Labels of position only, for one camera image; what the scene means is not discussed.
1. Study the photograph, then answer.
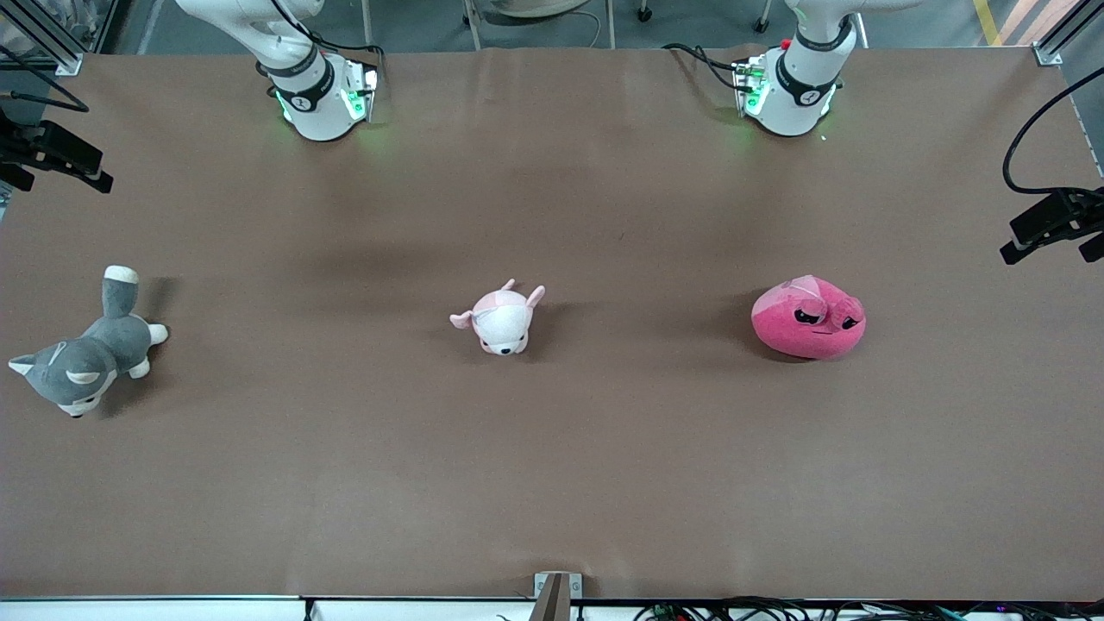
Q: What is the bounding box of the hot pink round plush toy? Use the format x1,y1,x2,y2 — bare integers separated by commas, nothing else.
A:
750,274,867,361

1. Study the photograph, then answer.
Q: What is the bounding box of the black left arm base cable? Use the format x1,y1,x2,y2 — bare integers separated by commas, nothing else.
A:
662,41,744,91

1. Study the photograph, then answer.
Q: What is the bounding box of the black arm base cable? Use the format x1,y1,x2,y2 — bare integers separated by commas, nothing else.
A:
269,0,386,83
662,41,744,91

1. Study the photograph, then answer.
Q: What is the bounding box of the black right arm base cable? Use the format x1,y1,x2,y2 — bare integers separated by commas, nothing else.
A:
269,0,386,83

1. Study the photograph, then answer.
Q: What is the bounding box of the office chair base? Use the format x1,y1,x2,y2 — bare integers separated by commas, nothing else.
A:
461,0,618,50

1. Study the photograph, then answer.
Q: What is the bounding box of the white table edge rail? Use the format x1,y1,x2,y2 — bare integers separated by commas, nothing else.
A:
0,595,536,621

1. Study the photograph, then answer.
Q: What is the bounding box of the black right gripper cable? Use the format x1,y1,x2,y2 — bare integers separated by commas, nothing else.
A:
0,47,90,113

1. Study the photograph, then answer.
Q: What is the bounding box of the grey white husky plush toy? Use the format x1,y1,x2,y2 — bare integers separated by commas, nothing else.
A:
9,265,169,419

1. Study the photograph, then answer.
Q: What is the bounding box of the aluminium frame post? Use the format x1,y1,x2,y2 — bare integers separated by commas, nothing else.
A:
0,0,85,77
1031,0,1104,68

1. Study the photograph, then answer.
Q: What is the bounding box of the pale pink pig plush toy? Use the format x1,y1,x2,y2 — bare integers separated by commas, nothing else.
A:
449,278,547,356

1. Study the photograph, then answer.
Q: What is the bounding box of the tangled black cable bundle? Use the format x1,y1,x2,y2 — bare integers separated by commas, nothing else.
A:
634,595,1104,621

